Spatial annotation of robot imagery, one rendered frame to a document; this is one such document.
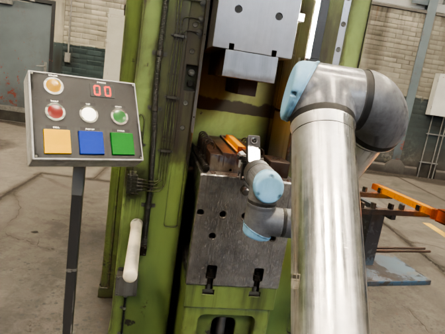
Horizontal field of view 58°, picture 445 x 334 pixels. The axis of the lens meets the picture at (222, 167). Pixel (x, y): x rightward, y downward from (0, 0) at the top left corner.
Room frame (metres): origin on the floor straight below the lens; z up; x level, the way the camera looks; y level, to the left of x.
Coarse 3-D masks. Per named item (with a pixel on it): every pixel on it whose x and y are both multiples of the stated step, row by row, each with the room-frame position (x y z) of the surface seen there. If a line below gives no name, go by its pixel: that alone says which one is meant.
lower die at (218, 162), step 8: (208, 144) 1.70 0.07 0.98; (216, 144) 1.68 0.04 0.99; (224, 144) 1.70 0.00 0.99; (208, 152) 1.56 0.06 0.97; (216, 152) 1.54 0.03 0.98; (224, 152) 1.51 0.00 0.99; (232, 152) 1.53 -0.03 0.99; (208, 160) 1.53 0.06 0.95; (216, 160) 1.50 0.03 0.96; (224, 160) 1.51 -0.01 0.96; (232, 160) 1.51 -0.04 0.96; (216, 168) 1.50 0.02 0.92; (224, 168) 1.51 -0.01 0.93; (232, 168) 1.52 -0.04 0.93; (240, 168) 1.52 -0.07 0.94
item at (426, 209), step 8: (376, 184) 1.64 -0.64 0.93; (384, 192) 1.58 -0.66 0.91; (392, 192) 1.54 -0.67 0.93; (400, 200) 1.49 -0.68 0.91; (408, 200) 1.45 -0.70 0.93; (416, 200) 1.45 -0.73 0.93; (424, 208) 1.37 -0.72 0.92; (432, 208) 1.37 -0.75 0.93; (432, 216) 1.33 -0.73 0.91; (440, 216) 1.32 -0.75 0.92
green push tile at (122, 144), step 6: (114, 138) 1.27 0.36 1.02; (120, 138) 1.28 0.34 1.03; (126, 138) 1.29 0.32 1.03; (132, 138) 1.31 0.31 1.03; (114, 144) 1.26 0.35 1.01; (120, 144) 1.27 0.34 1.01; (126, 144) 1.28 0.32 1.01; (132, 144) 1.30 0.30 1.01; (114, 150) 1.25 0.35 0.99; (120, 150) 1.26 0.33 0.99; (126, 150) 1.27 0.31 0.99; (132, 150) 1.29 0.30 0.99
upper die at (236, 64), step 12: (216, 60) 1.70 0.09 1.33; (228, 60) 1.50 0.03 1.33; (240, 60) 1.51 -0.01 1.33; (252, 60) 1.52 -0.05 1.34; (264, 60) 1.53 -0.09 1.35; (276, 60) 1.53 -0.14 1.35; (216, 72) 1.65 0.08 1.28; (228, 72) 1.50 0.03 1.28; (240, 72) 1.51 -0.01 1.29; (252, 72) 1.52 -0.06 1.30; (264, 72) 1.53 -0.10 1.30
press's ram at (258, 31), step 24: (216, 0) 1.55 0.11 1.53; (240, 0) 1.50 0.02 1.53; (264, 0) 1.52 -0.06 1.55; (288, 0) 1.54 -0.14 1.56; (216, 24) 1.49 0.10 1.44; (240, 24) 1.51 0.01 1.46; (264, 24) 1.52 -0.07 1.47; (288, 24) 1.54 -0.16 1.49; (216, 48) 1.56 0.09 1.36; (240, 48) 1.51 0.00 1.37; (264, 48) 1.52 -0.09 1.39; (288, 48) 1.54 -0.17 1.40
